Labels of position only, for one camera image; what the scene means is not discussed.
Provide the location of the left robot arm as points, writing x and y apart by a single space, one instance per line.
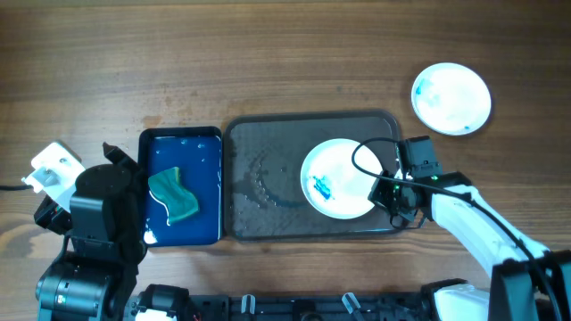
97 211

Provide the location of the black water basin tray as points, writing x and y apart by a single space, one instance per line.
198 154

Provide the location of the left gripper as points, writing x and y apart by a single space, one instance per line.
138 171

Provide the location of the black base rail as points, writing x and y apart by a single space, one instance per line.
382 307

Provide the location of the brown serving tray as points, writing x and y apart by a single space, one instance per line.
262 159

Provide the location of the green yellow sponge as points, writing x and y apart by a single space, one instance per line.
166 188

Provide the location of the white plate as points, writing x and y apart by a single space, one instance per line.
451 99
332 182

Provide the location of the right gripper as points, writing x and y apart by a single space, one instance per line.
384 193

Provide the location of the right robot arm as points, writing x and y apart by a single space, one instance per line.
528 280

